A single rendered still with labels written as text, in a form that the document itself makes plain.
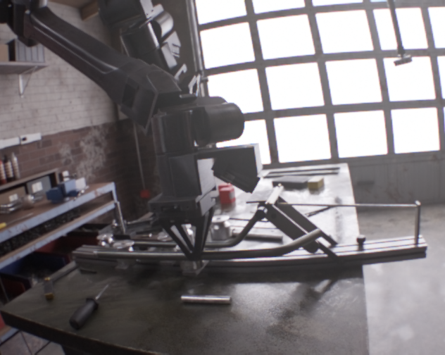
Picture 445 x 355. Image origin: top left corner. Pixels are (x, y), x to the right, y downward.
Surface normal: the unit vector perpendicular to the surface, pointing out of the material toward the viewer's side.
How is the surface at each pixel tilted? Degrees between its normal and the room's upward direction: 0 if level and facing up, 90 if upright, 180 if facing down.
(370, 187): 90
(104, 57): 45
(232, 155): 90
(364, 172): 90
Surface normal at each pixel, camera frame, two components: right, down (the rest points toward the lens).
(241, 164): -0.23, 0.21
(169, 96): 0.51, 0.74
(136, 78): 0.33, -0.63
